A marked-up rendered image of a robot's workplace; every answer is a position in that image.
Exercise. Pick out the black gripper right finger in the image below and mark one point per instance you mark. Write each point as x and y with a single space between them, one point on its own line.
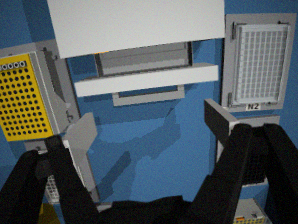
219 193

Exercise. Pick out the white multiwell assay plate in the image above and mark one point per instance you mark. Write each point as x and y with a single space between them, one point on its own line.
261 50

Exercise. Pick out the blue bench mat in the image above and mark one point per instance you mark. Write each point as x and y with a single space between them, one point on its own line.
147 151

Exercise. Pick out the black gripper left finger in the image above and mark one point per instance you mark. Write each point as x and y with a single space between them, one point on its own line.
22 194

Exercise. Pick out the white multi-well plate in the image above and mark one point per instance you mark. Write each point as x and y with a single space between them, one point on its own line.
51 186

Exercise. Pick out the black assay plate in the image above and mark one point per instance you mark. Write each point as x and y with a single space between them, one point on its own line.
255 172

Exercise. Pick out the yellow bin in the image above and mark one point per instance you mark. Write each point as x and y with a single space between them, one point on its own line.
48 215

